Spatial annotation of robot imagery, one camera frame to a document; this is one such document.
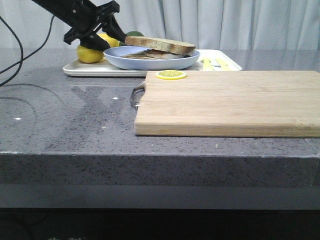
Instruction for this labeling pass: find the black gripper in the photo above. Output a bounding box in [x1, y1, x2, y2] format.
[35, 0, 126, 52]

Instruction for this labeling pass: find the front yellow lemon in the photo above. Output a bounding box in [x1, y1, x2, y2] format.
[76, 44, 104, 64]

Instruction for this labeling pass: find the wooden cutting board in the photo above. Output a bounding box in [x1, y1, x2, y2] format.
[134, 70, 320, 138]

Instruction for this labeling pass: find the grey white curtain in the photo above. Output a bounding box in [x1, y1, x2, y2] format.
[0, 0, 320, 50]

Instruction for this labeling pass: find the metal cutting board handle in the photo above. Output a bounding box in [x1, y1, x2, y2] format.
[129, 81, 145, 110]

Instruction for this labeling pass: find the green lime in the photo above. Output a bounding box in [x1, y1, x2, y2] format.
[119, 31, 144, 47]

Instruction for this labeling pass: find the yellow lemon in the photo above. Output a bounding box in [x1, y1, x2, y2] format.
[98, 33, 120, 48]
[76, 44, 104, 64]

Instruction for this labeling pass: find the rear yellow lemon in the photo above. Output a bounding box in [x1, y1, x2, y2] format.
[98, 33, 120, 48]

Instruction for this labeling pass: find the bread slice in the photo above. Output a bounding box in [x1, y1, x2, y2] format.
[124, 36, 196, 56]
[121, 49, 189, 60]

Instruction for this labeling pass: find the black cable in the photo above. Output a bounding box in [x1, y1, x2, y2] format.
[0, 14, 56, 87]

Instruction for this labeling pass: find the yellow plastic fork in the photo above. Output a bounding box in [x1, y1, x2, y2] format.
[200, 57, 214, 71]

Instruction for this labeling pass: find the yellow plastic knife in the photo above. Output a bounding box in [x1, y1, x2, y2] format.
[215, 58, 232, 71]

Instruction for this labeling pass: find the lemon slice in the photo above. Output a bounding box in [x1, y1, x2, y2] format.
[155, 70, 187, 80]

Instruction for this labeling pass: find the light blue plate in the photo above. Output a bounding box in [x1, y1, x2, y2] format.
[103, 45, 200, 71]

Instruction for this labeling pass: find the white bear tray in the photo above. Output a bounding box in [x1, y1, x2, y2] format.
[63, 49, 243, 78]

